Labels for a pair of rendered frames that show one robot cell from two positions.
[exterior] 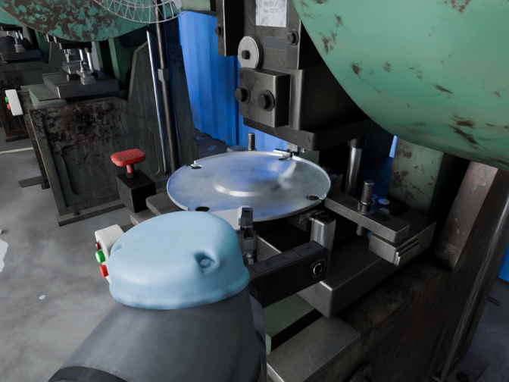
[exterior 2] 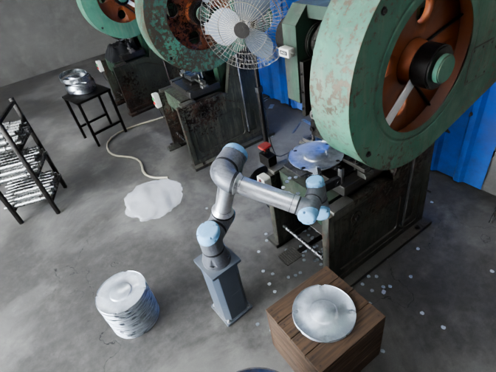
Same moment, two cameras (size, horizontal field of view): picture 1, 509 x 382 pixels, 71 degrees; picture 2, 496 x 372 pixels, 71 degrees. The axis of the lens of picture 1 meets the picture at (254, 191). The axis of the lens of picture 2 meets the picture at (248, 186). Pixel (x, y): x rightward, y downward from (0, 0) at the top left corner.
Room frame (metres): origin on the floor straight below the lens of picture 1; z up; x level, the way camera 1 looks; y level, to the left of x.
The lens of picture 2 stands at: (-0.98, 0.12, 1.87)
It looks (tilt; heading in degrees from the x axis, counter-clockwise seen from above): 38 degrees down; 10
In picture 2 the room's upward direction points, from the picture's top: 11 degrees counter-clockwise
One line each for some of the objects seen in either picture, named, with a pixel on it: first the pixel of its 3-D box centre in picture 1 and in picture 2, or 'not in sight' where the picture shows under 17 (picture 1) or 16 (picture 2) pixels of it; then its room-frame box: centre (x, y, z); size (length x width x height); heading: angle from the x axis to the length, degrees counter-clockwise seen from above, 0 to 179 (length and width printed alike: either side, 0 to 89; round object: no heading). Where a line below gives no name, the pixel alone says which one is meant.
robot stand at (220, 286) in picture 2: not in sight; (224, 285); (0.19, 0.57, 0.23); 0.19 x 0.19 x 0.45; 42
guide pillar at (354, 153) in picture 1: (354, 160); not in sight; (0.64, -0.19, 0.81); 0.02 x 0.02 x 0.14
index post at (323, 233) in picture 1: (321, 241); (340, 174); (0.44, -0.10, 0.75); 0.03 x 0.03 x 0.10; 38
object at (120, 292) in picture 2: not in sight; (120, 291); (0.14, 1.17, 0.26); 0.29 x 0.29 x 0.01
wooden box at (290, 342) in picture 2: not in sight; (324, 331); (-0.07, 0.04, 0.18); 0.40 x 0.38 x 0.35; 128
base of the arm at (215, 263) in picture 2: not in sight; (215, 253); (0.19, 0.57, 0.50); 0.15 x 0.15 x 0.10
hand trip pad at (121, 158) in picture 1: (130, 168); (265, 150); (0.78, 0.29, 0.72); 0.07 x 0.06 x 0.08; 128
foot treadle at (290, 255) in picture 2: not in sight; (317, 238); (0.58, 0.01, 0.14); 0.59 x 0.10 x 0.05; 128
